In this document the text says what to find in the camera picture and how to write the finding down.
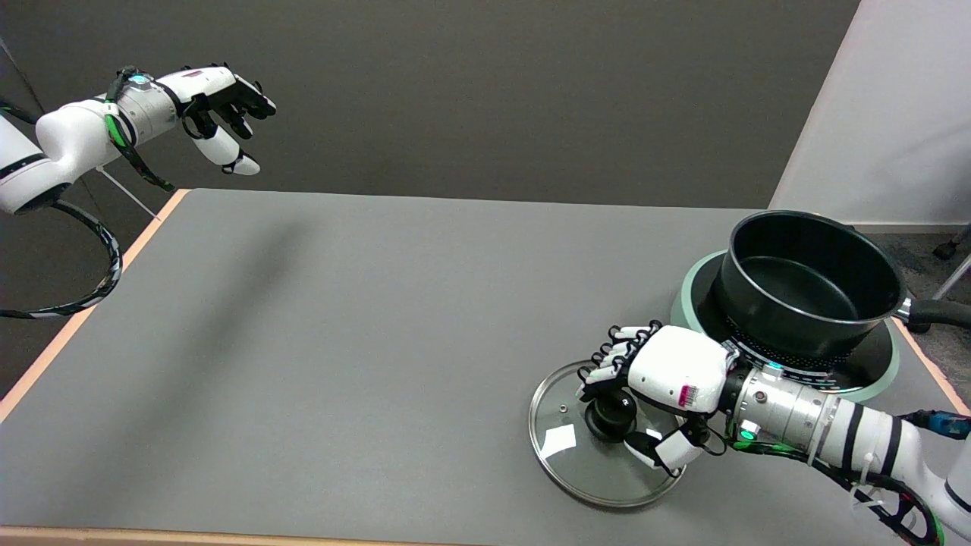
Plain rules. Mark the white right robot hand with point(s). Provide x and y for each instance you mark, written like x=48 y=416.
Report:
x=675 y=368

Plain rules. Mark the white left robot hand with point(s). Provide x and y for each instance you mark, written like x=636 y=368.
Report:
x=208 y=83

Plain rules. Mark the glass pot lid black knob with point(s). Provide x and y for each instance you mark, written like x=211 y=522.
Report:
x=592 y=474

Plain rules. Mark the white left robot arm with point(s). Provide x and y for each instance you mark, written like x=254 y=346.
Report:
x=68 y=140

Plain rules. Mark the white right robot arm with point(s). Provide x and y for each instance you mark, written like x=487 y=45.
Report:
x=834 y=425

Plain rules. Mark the thin white rod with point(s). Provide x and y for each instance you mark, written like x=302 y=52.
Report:
x=129 y=195

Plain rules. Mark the mint green induction cooker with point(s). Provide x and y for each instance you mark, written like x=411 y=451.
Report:
x=872 y=371

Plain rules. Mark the grey metal stand leg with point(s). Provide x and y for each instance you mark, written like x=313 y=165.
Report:
x=952 y=279

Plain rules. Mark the black caster wheel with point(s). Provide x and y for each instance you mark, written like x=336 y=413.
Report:
x=947 y=249

